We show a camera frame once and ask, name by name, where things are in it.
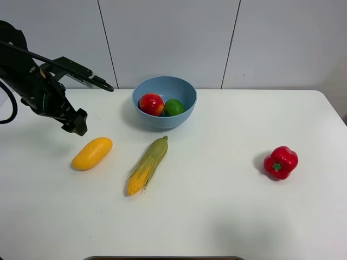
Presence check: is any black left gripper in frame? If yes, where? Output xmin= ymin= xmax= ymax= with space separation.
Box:
xmin=10 ymin=69 xmax=88 ymax=136

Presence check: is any yellow mango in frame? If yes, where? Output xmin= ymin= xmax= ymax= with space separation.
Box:
xmin=71 ymin=137 xmax=113 ymax=171

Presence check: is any red pomegranate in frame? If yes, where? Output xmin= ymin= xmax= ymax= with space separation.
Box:
xmin=138 ymin=93 xmax=164 ymax=116

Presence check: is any green lime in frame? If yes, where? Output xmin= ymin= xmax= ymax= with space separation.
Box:
xmin=164 ymin=99 xmax=185 ymax=116

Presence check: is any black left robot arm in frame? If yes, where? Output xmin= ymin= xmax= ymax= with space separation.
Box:
xmin=1 ymin=21 xmax=87 ymax=136

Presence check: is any blue plastic bowl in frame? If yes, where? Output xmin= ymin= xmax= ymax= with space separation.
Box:
xmin=132 ymin=76 xmax=197 ymax=129

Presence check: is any corn cob with husk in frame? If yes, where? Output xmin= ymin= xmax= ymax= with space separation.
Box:
xmin=126 ymin=136 xmax=168 ymax=196

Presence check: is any red bell pepper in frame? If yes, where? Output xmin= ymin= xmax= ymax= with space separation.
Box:
xmin=264 ymin=146 xmax=299 ymax=180

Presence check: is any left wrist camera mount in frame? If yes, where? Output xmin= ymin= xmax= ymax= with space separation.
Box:
xmin=40 ymin=56 xmax=114 ymax=92

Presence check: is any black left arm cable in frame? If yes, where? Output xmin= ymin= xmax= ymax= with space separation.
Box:
xmin=0 ymin=40 xmax=66 ymax=125

